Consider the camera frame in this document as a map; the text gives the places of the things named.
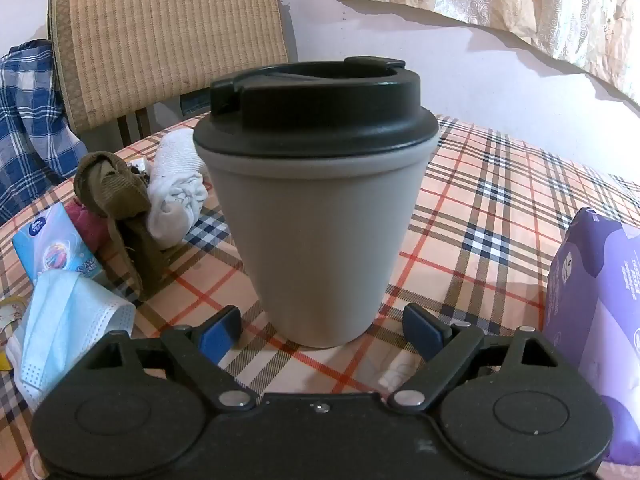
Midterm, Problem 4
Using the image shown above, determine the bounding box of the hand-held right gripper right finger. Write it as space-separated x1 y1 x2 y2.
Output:
382 304 558 413

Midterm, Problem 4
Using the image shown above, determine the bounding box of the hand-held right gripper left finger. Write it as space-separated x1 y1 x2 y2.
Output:
92 305 261 413

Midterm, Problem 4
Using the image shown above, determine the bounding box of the grey cup with black lid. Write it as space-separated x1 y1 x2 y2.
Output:
194 56 441 350

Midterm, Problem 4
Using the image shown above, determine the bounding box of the blue face mask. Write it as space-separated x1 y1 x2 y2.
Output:
5 270 137 411

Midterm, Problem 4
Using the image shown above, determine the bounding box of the white towel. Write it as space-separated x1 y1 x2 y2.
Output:
145 129 209 249

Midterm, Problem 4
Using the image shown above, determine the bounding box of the light blue tissue pack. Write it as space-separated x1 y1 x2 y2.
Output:
12 203 107 284

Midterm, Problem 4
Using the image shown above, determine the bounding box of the purple tissue pack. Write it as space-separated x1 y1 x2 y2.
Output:
542 206 640 464

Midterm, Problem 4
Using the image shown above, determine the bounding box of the olive brown sock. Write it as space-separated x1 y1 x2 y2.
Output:
74 151 166 302

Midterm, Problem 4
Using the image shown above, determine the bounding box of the yellow printed packet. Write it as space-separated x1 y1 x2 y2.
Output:
0 297 27 369

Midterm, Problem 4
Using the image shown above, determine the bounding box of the wooden chair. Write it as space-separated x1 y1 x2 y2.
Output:
116 106 152 150

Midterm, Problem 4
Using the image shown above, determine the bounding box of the blue plaid shirt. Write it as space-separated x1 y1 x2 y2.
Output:
0 40 89 222

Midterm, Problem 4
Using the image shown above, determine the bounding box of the woven straw mat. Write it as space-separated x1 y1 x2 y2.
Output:
47 0 291 136

